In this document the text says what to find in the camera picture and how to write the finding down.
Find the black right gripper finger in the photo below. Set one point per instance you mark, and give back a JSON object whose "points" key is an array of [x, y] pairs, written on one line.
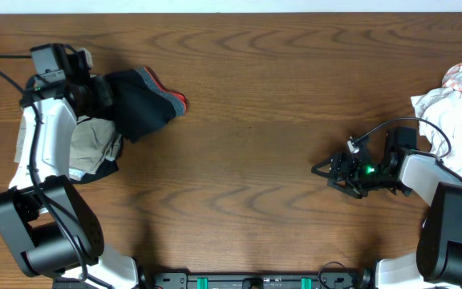
{"points": [[351, 188], [324, 168]]}

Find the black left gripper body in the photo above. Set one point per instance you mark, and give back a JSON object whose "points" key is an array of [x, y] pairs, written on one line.
{"points": [[93, 96]]}

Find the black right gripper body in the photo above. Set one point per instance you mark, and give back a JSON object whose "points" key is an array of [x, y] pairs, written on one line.
{"points": [[365, 176]]}

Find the black leggings with red waistband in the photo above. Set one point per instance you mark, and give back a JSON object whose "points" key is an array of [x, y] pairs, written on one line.
{"points": [[142, 104]]}

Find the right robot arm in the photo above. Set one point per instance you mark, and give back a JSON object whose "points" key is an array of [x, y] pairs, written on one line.
{"points": [[437, 261]]}

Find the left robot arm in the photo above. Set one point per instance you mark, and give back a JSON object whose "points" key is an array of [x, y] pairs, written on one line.
{"points": [[46, 225]]}

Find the olive green fabric bag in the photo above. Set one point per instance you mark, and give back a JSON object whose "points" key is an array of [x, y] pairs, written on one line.
{"points": [[93, 141]]}

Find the black cloth under bag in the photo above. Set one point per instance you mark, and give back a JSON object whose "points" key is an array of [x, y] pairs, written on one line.
{"points": [[105, 169]]}

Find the white crumpled garment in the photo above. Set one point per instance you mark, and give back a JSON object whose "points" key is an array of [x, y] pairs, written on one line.
{"points": [[443, 107]]}

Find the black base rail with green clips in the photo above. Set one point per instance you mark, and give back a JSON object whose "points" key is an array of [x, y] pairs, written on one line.
{"points": [[333, 276]]}

